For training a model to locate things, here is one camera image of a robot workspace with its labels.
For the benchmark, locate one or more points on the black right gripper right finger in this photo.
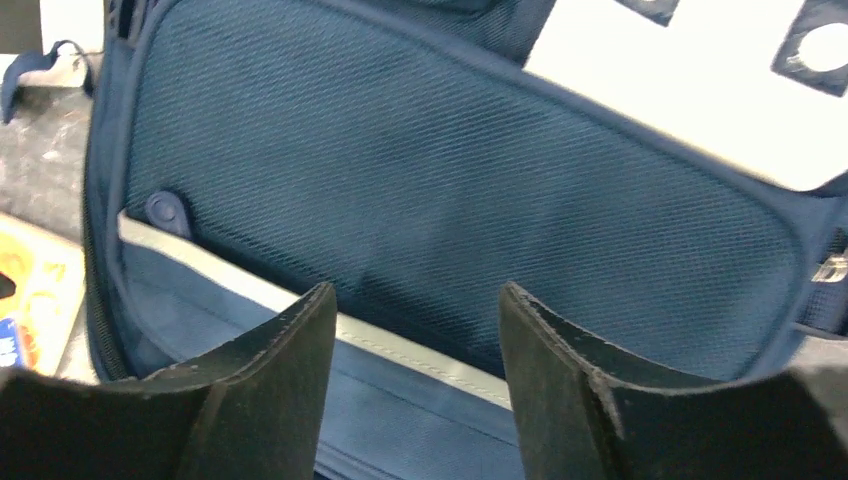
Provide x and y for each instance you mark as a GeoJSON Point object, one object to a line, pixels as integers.
{"type": "Point", "coordinates": [585, 408]}

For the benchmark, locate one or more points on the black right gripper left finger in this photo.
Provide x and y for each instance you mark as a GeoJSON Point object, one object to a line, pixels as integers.
{"type": "Point", "coordinates": [249, 409]}

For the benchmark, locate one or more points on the navy blue student backpack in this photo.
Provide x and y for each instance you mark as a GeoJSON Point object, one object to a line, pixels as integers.
{"type": "Point", "coordinates": [670, 176]}

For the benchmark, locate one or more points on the orange spiral notebook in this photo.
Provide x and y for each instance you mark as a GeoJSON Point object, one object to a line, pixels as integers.
{"type": "Point", "coordinates": [42, 287]}

